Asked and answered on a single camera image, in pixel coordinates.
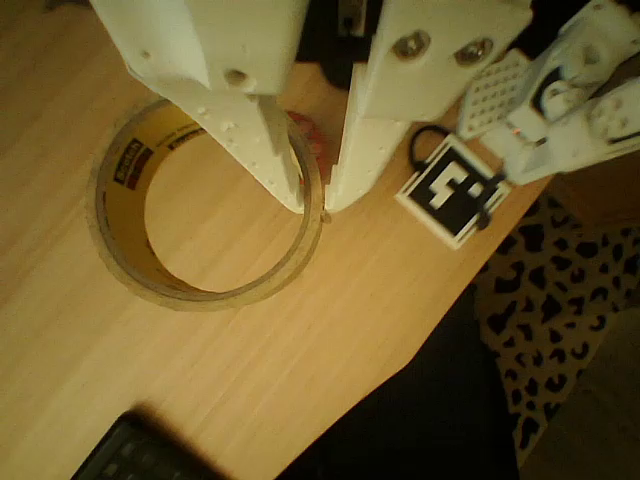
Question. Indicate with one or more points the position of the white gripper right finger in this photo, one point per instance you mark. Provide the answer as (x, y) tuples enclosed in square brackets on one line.
[(400, 75)]

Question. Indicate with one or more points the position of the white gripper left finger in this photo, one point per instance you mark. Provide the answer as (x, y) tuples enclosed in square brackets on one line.
[(200, 55)]

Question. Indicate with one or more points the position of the beige tape roll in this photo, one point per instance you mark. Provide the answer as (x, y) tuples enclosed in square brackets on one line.
[(115, 210)]

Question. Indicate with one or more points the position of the red patterned round tin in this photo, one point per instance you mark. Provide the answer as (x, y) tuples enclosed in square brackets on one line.
[(312, 136)]

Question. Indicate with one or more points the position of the black white marker tile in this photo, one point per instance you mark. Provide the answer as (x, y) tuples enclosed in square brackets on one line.
[(450, 200)]

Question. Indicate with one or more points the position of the leopard print rug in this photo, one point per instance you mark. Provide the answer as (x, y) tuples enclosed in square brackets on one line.
[(565, 300)]

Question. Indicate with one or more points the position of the black chair seat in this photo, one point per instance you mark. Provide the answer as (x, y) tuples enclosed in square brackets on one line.
[(425, 410)]

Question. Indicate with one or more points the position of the black keyboard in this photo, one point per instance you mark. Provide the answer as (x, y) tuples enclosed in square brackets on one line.
[(140, 452)]

